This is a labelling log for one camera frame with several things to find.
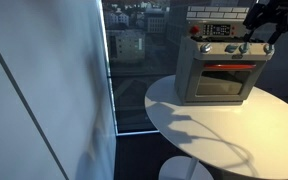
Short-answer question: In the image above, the red round timer dial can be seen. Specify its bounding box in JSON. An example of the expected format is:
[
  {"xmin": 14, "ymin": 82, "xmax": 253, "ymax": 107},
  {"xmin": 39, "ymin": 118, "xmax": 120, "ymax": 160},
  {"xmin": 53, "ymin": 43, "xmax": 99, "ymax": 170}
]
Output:
[{"xmin": 189, "ymin": 25, "xmax": 201, "ymax": 36}]

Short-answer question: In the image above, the blue oven knob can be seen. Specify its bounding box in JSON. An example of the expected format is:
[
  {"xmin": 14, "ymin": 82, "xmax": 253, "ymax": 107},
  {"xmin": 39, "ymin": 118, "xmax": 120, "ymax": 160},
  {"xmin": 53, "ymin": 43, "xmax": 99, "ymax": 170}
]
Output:
[
  {"xmin": 199, "ymin": 42, "xmax": 213, "ymax": 55},
  {"xmin": 238, "ymin": 42, "xmax": 251, "ymax": 55},
  {"xmin": 263, "ymin": 43, "xmax": 275, "ymax": 56},
  {"xmin": 224, "ymin": 44, "xmax": 238, "ymax": 54}
]

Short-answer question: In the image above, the white table pedestal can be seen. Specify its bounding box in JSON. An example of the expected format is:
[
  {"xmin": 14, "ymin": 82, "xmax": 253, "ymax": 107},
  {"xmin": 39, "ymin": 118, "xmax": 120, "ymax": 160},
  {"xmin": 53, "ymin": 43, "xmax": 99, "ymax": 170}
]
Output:
[{"xmin": 158, "ymin": 155, "xmax": 215, "ymax": 180}]

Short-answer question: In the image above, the red oven door handle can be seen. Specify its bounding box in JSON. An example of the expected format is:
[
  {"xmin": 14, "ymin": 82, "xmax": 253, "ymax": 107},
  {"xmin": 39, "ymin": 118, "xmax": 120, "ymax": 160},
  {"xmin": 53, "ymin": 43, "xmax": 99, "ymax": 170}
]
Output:
[{"xmin": 203, "ymin": 63, "xmax": 257, "ymax": 71}]

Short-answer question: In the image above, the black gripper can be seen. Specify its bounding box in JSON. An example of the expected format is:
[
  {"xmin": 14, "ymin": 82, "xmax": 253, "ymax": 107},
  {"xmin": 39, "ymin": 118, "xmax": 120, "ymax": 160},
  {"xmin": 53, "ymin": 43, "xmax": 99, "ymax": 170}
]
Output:
[{"xmin": 243, "ymin": 0, "xmax": 288, "ymax": 45}]

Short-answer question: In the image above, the large glass window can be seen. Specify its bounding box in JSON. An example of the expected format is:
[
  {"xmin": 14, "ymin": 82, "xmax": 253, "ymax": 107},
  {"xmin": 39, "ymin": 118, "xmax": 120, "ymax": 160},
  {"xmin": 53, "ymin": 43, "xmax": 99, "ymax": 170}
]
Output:
[{"xmin": 101, "ymin": 0, "xmax": 288, "ymax": 135}]

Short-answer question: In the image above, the grey toy oven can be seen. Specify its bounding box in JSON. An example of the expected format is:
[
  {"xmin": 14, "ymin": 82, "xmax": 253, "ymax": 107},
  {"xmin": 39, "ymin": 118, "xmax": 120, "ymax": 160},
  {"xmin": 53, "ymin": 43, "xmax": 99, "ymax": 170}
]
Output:
[{"xmin": 173, "ymin": 4, "xmax": 276, "ymax": 107}]

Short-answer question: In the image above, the grey oven door with window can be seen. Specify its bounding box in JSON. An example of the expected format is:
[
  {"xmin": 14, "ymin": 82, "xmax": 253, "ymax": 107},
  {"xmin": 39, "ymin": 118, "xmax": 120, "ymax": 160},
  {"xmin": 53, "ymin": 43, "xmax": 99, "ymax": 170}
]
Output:
[{"xmin": 183, "ymin": 59, "xmax": 267, "ymax": 104}]

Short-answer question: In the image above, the black toy keypad panel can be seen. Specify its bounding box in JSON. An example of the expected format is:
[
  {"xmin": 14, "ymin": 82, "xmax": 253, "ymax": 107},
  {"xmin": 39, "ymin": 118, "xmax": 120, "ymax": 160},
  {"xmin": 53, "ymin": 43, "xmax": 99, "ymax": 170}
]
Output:
[{"xmin": 202, "ymin": 23, "xmax": 232, "ymax": 37}]

